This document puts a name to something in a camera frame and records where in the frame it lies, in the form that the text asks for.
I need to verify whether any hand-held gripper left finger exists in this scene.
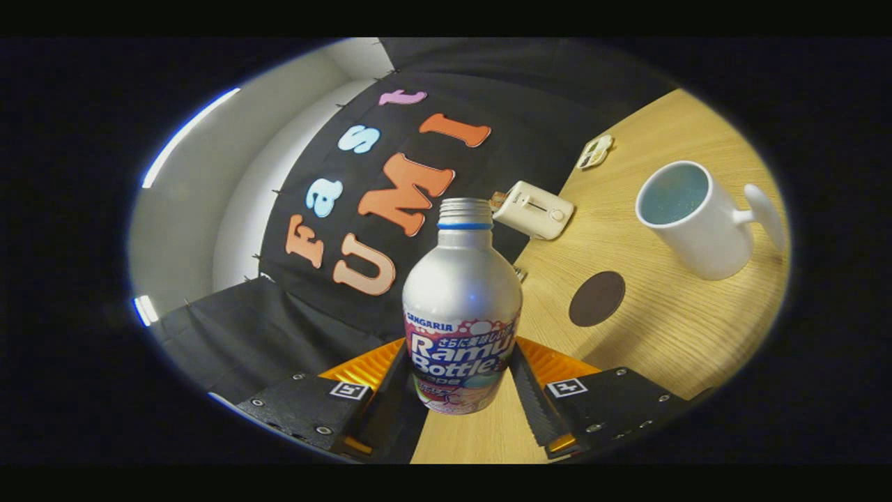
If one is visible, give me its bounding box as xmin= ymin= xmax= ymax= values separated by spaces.
xmin=233 ymin=337 xmax=429 ymax=464

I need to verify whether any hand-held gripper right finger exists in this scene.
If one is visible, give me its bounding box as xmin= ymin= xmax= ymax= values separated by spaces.
xmin=509 ymin=337 xmax=712 ymax=461

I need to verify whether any dark brown round coaster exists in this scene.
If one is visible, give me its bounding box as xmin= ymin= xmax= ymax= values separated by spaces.
xmin=569 ymin=271 xmax=626 ymax=328

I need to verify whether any silver juice bottle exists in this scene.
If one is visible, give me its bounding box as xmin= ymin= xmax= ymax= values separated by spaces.
xmin=402 ymin=197 xmax=523 ymax=416

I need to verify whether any white cup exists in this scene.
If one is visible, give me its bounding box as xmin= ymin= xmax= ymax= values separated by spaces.
xmin=635 ymin=160 xmax=787 ymax=281

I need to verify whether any black backdrop cloth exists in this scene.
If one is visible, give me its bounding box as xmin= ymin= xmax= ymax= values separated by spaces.
xmin=150 ymin=38 xmax=680 ymax=405

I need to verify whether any wooden table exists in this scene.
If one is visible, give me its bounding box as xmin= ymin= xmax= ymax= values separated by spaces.
xmin=411 ymin=88 xmax=792 ymax=465

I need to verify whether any white toaster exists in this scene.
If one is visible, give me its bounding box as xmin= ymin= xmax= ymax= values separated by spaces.
xmin=490 ymin=181 xmax=576 ymax=241

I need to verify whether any small ceiling light panel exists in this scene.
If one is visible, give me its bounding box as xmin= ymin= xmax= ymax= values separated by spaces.
xmin=132 ymin=295 xmax=160 ymax=327

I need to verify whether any white divided condiment dish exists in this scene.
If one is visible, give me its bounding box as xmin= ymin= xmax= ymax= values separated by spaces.
xmin=577 ymin=134 xmax=615 ymax=170

